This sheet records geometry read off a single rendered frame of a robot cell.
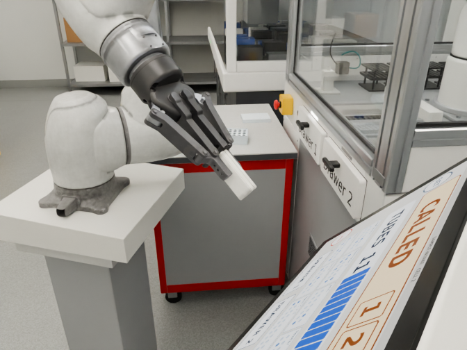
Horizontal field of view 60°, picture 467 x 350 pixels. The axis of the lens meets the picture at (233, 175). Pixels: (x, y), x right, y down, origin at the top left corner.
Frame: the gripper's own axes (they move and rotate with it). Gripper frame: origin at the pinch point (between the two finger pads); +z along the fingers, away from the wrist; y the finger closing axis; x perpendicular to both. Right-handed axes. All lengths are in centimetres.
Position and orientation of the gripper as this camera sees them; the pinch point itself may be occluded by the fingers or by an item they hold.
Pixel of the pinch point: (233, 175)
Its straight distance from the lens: 58.3
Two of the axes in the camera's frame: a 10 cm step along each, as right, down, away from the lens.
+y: 5.7, -3.5, 7.4
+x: -5.4, 5.3, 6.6
